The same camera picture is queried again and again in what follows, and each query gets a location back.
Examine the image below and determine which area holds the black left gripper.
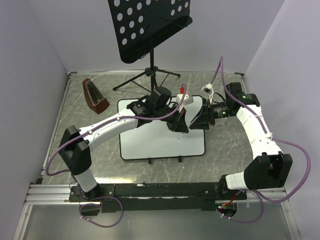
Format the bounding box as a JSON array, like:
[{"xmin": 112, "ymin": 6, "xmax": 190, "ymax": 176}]
[{"xmin": 155, "ymin": 103, "xmax": 189, "ymax": 134}]

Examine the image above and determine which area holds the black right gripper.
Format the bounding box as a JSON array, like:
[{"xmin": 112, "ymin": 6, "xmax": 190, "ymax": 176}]
[{"xmin": 189, "ymin": 98, "xmax": 234, "ymax": 130}]

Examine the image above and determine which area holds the white rectangular whiteboard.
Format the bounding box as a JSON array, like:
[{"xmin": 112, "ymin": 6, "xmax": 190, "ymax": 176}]
[{"xmin": 117, "ymin": 95, "xmax": 206, "ymax": 161}]

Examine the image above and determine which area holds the blue capped whiteboard marker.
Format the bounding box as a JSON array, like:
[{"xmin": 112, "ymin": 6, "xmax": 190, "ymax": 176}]
[{"xmin": 186, "ymin": 114, "xmax": 200, "ymax": 132}]

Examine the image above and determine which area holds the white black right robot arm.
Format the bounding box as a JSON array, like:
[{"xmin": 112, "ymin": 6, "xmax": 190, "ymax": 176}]
[{"xmin": 189, "ymin": 82, "xmax": 293, "ymax": 199}]

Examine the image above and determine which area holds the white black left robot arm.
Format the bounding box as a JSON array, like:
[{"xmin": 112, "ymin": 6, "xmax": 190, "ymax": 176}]
[{"xmin": 58, "ymin": 84, "xmax": 193, "ymax": 201}]

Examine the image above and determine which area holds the black whiteboard easel stand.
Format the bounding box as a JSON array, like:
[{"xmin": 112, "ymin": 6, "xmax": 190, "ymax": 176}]
[{"xmin": 147, "ymin": 155, "xmax": 183, "ymax": 165}]

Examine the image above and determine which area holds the brown wooden metronome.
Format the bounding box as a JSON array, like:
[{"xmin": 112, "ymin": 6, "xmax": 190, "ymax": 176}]
[{"xmin": 82, "ymin": 78, "xmax": 110, "ymax": 114}]

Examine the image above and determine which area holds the black perforated music stand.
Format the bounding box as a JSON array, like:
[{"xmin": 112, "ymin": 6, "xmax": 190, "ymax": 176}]
[{"xmin": 108, "ymin": 0, "xmax": 193, "ymax": 92}]

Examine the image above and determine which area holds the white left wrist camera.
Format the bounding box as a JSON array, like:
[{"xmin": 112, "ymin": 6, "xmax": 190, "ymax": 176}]
[{"xmin": 175, "ymin": 83, "xmax": 194, "ymax": 112}]

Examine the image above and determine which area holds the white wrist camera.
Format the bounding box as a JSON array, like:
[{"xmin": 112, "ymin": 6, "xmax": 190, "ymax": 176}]
[
  {"xmin": 201, "ymin": 83, "xmax": 215, "ymax": 105},
  {"xmin": 175, "ymin": 83, "xmax": 194, "ymax": 112}
]

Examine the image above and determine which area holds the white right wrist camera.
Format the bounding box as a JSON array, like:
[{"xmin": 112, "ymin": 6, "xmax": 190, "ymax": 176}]
[{"xmin": 201, "ymin": 83, "xmax": 215, "ymax": 105}]

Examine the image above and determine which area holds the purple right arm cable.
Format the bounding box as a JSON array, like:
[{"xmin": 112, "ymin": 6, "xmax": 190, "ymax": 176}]
[{"xmin": 209, "ymin": 56, "xmax": 312, "ymax": 223}]

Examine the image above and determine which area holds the aluminium frame rail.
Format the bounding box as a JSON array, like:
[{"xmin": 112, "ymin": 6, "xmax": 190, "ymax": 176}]
[{"xmin": 13, "ymin": 72, "xmax": 72, "ymax": 240}]

